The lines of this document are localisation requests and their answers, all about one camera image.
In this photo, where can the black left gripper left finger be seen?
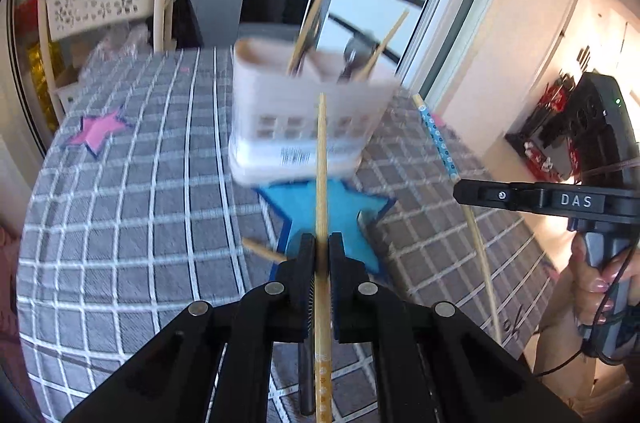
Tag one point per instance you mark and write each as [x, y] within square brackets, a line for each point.
[210, 363]

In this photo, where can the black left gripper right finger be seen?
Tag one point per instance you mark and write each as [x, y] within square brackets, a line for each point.
[433, 364]

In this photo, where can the plain long wooden chopstick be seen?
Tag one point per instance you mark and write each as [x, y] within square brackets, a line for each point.
[483, 263]

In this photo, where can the wooden chopstick with dotted end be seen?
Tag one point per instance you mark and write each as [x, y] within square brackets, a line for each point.
[322, 292]

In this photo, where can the blue dotted wooden chopstick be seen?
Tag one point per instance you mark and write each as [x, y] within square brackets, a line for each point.
[437, 138]

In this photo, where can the black handled metal spoon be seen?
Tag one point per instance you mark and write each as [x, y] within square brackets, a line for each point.
[306, 400]

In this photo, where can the person's right hand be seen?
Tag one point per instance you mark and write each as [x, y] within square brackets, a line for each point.
[576, 298]

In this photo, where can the small wooden stick piece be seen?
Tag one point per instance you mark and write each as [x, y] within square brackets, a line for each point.
[263, 251]

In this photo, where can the grey checked tablecloth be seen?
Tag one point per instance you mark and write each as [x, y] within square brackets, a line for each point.
[135, 214]

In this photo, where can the wooden chopstick in caddy right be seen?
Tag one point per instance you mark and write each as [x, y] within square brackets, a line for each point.
[367, 68]

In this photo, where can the wooden chopstick in caddy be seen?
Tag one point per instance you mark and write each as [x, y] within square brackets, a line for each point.
[301, 42]
[367, 68]

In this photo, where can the metal spoon in caddy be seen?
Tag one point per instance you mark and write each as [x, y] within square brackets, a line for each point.
[356, 54]

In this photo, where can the white plastic utensil caddy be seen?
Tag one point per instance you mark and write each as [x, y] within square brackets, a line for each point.
[274, 114]

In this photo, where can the cream perforated plastic chair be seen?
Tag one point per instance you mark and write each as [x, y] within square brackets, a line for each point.
[61, 19]

